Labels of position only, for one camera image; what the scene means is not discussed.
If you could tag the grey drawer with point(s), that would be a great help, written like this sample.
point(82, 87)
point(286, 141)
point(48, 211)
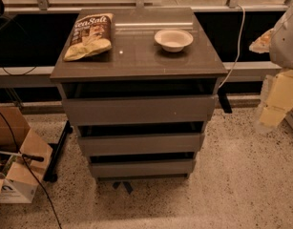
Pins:
point(144, 169)
point(82, 112)
point(140, 144)

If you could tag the grey drawer cabinet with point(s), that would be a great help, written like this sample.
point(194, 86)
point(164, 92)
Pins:
point(138, 67)

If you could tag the black stand leg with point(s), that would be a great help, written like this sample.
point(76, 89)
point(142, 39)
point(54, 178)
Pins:
point(51, 175)

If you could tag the open cardboard box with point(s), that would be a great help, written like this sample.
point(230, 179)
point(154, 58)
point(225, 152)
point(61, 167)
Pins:
point(20, 177)

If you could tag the white paper bowl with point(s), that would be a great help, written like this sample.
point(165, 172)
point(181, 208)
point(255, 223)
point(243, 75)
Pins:
point(174, 40)

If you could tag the black handled tool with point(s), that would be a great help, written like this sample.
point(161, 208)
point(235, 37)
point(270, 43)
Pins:
point(35, 158)

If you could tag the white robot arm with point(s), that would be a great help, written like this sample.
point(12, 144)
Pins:
point(281, 45)

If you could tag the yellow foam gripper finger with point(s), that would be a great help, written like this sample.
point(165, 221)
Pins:
point(262, 43)
point(276, 101)

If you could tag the sea salt chips bag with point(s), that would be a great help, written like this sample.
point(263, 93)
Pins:
point(91, 36)

